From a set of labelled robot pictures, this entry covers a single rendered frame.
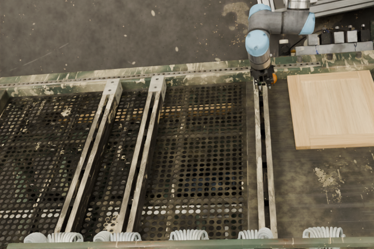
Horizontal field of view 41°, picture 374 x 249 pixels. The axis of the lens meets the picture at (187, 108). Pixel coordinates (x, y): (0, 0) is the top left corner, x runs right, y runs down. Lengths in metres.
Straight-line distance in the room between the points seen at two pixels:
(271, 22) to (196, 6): 1.67
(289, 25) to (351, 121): 0.61
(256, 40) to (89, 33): 2.01
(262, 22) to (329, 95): 0.69
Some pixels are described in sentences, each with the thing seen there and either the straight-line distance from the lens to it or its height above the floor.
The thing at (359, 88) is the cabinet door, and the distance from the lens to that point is 2.33.
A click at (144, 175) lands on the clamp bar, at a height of 1.44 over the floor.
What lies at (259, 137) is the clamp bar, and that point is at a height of 1.32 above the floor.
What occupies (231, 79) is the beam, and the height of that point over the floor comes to 0.89.
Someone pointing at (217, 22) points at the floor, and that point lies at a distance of 3.31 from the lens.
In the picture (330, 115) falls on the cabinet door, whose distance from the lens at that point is 2.17.
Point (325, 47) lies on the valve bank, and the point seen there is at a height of 0.74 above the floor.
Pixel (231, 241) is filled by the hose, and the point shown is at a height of 1.94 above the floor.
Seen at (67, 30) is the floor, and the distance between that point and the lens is 3.55.
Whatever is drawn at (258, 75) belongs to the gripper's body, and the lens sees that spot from 1.77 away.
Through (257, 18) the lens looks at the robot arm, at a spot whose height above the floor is 1.58.
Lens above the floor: 3.28
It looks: 80 degrees down
